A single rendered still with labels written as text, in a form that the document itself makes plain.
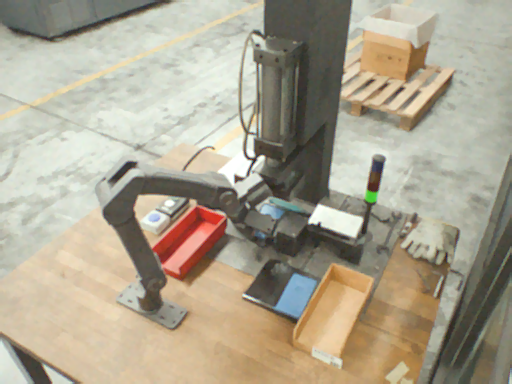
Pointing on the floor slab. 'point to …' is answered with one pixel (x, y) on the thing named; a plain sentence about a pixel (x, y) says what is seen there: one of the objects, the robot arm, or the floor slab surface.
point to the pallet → (384, 86)
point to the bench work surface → (92, 336)
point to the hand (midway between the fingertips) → (251, 231)
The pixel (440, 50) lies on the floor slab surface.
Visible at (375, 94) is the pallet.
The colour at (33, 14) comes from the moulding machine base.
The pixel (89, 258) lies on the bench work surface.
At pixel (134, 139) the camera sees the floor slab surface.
